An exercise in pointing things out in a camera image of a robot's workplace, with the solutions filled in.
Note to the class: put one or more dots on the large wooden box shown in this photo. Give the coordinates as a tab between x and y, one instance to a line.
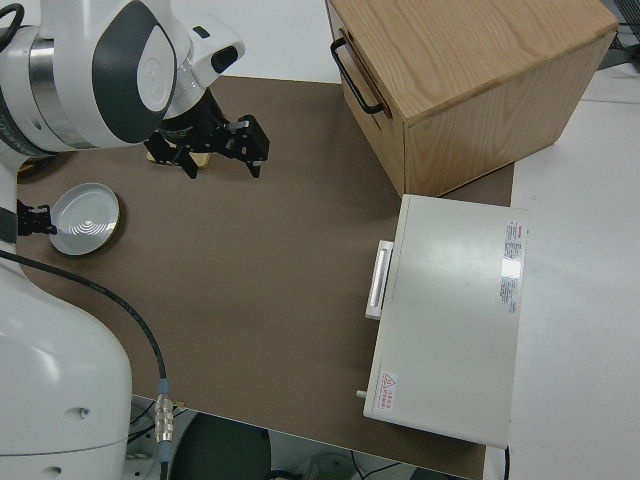
475	75

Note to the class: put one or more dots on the white toaster oven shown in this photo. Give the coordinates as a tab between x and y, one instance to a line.
450	310

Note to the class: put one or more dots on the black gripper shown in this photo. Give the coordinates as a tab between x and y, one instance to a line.
26	217
200	129

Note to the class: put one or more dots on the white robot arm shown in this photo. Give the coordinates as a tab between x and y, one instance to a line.
60	375

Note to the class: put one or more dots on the gray round plate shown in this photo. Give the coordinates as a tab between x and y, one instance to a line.
87	215

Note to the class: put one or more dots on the brown table mat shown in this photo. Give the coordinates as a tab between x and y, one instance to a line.
250	275

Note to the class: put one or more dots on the black round base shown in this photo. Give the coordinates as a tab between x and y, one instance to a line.
220	450

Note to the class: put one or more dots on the dark background equipment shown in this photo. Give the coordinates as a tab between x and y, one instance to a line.
627	35

